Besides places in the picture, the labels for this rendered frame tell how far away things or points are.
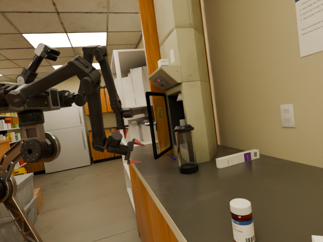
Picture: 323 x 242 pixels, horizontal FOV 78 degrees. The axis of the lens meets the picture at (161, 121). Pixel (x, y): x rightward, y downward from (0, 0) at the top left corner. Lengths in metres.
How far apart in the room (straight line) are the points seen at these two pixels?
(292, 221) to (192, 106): 0.72
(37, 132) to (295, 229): 1.32
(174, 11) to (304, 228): 1.10
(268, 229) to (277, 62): 0.83
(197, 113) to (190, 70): 0.25
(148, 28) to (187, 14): 0.39
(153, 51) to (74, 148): 4.82
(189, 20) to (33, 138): 1.16
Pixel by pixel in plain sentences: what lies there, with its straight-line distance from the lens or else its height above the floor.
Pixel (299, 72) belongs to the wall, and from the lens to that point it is 1.13.
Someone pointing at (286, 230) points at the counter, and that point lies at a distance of 0.63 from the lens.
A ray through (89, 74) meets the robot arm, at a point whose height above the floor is 1.46.
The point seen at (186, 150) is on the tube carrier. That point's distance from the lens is 1.00.
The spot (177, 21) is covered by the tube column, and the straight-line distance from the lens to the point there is 1.24.
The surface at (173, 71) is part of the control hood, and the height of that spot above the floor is 1.48.
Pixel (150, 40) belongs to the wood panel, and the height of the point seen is 1.78.
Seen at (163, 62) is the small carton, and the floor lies 1.55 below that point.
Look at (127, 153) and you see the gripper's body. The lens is 1.13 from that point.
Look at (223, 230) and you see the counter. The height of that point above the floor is 0.94.
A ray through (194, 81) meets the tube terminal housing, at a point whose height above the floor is 1.41.
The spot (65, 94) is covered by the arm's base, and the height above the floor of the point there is 1.48.
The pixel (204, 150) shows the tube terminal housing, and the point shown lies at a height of 1.01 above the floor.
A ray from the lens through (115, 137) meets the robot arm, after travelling 1.06.
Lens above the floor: 1.27
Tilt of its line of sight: 3 degrees down
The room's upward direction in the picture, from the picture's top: 8 degrees counter-clockwise
